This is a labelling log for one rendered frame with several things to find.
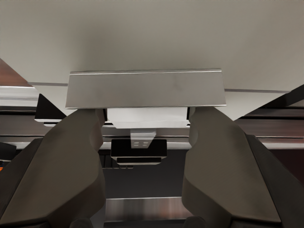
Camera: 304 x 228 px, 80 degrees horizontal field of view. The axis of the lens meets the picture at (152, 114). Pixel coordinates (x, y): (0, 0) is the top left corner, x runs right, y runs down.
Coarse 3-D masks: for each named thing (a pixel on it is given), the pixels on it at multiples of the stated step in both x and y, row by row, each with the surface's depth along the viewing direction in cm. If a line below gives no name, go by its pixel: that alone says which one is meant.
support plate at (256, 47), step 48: (0, 0) 6; (48, 0) 6; (96, 0) 6; (144, 0) 6; (192, 0) 6; (240, 0) 6; (288, 0) 6; (0, 48) 8; (48, 48) 8; (96, 48) 8; (144, 48) 8; (192, 48) 9; (240, 48) 9; (288, 48) 9; (48, 96) 14; (240, 96) 14
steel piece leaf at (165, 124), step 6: (120, 126) 22; (126, 126) 22; (132, 126) 22; (138, 126) 22; (144, 126) 22; (150, 126) 22; (156, 126) 22; (162, 126) 22; (168, 126) 22; (174, 126) 22; (180, 126) 22
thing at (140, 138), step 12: (132, 132) 24; (144, 132) 25; (156, 132) 25; (120, 144) 39; (132, 144) 33; (144, 144) 34; (156, 144) 39; (120, 156) 38; (132, 156) 38; (144, 156) 38; (156, 156) 39
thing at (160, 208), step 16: (112, 208) 19; (128, 208) 19; (144, 208) 19; (160, 208) 19; (176, 208) 19; (112, 224) 18; (128, 224) 18; (144, 224) 18; (160, 224) 18; (176, 224) 18
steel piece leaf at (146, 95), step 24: (72, 72) 10; (96, 72) 10; (120, 72) 10; (144, 72) 10; (168, 72) 10; (192, 72) 10; (216, 72) 10; (72, 96) 10; (96, 96) 10; (120, 96) 10; (144, 96) 10; (168, 96) 10; (192, 96) 10; (216, 96) 10; (120, 120) 19; (144, 120) 19; (168, 120) 19
